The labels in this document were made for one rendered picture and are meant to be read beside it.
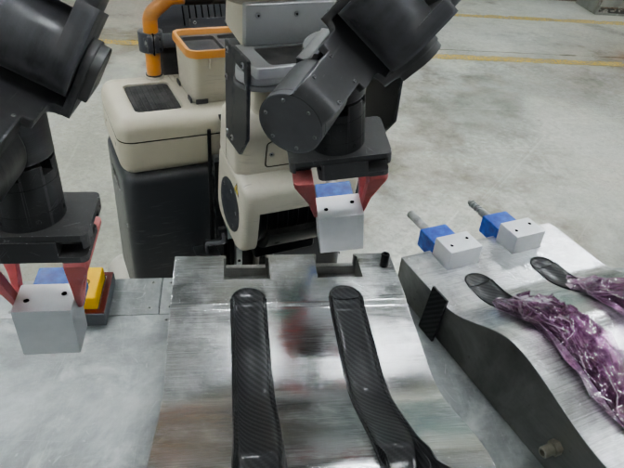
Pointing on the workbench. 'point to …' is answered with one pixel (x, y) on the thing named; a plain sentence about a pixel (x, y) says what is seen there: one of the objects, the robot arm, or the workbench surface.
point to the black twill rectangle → (433, 313)
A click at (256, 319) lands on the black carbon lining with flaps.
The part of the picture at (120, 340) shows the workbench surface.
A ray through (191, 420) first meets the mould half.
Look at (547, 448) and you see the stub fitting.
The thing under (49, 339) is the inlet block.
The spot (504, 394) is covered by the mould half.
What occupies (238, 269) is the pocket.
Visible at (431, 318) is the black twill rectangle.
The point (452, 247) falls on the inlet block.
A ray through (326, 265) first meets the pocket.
